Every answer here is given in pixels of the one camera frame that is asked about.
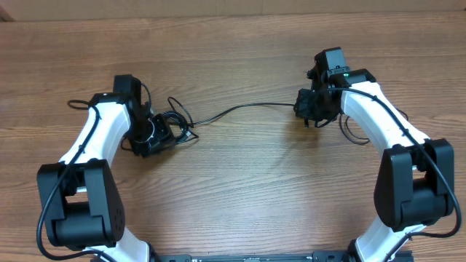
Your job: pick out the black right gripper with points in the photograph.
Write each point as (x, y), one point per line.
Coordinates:
(306, 107)

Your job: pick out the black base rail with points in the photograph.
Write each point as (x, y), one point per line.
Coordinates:
(316, 256)

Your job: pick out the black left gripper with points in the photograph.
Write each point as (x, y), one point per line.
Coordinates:
(164, 134)

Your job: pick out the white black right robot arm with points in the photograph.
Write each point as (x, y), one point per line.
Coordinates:
(414, 193)

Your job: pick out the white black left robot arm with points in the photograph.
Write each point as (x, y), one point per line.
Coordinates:
(82, 211)

